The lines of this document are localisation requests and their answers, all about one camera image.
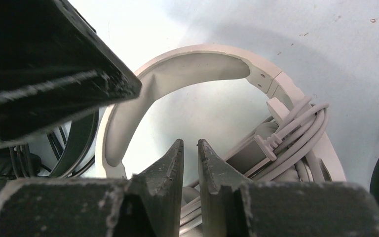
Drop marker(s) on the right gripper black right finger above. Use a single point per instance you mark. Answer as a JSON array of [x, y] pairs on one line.
[[235, 206]]

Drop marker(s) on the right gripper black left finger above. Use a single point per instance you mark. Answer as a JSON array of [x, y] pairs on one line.
[[147, 205]]

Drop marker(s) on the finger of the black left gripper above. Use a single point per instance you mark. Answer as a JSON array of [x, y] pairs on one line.
[[53, 69]]

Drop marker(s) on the black headset with blue band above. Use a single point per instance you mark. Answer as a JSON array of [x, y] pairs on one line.
[[19, 162]]

